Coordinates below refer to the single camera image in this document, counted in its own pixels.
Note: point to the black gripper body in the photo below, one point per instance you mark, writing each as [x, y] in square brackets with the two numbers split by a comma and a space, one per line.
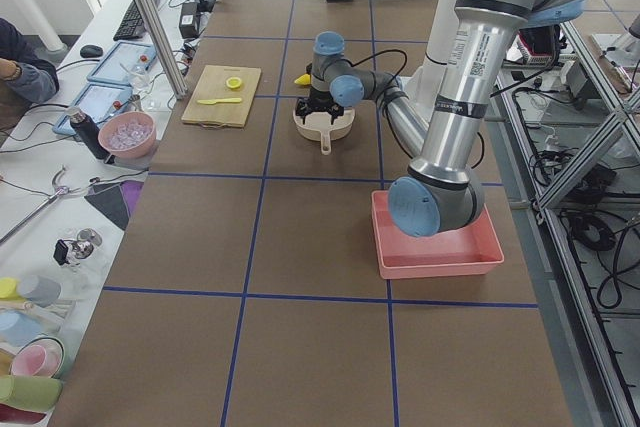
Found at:
[320, 95]

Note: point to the yellow toy corn cob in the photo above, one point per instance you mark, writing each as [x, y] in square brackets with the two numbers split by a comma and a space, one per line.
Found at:
[303, 80]

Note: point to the beige plastic dustpan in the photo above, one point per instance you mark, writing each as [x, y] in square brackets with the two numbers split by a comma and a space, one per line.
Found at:
[319, 127]

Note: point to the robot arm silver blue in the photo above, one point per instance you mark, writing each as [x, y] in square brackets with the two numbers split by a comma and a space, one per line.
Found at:
[440, 192]

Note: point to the pink plastic bin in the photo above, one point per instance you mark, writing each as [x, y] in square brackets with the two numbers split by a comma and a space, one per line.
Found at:
[472, 250]

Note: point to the yellow lemon half toy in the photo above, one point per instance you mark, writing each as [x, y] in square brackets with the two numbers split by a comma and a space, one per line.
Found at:
[233, 82]

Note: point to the yellow toy knife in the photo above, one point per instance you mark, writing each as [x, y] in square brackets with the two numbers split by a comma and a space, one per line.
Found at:
[216, 101]

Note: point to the wooden cutting board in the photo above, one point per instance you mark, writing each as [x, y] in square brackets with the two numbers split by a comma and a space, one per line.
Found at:
[211, 84]

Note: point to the black power adapter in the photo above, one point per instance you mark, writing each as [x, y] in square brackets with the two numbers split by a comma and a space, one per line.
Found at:
[189, 21]

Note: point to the pink bowl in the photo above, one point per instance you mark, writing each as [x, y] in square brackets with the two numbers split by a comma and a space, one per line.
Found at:
[129, 135]

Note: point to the blue teach pendant far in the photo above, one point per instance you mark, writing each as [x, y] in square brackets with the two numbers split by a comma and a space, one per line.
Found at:
[121, 59]

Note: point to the blue teach pendant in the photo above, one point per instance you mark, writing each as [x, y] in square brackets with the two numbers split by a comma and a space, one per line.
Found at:
[121, 59]
[98, 100]

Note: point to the black keyboard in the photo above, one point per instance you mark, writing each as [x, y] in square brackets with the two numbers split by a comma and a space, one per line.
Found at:
[132, 25]

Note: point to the blue teach pendant near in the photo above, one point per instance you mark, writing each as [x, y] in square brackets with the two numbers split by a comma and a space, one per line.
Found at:
[98, 100]

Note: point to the black water bottle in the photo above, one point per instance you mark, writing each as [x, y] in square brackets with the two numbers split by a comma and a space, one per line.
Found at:
[88, 131]

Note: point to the black computer mouse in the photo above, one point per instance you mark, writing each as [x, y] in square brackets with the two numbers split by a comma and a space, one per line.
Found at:
[91, 51]

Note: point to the person in dark jacket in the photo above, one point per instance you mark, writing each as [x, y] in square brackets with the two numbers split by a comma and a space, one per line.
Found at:
[32, 78]

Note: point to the grey cup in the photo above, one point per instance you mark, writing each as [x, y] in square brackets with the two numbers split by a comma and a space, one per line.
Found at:
[38, 289]

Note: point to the pink cup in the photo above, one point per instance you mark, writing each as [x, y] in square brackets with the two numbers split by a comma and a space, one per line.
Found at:
[43, 357]

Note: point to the green cup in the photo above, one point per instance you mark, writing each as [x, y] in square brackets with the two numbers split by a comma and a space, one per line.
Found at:
[30, 393]

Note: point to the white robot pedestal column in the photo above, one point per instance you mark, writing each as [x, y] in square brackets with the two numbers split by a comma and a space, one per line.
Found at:
[423, 86]

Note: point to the aluminium frame post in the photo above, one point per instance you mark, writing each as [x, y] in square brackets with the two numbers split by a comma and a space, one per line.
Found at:
[164, 51]

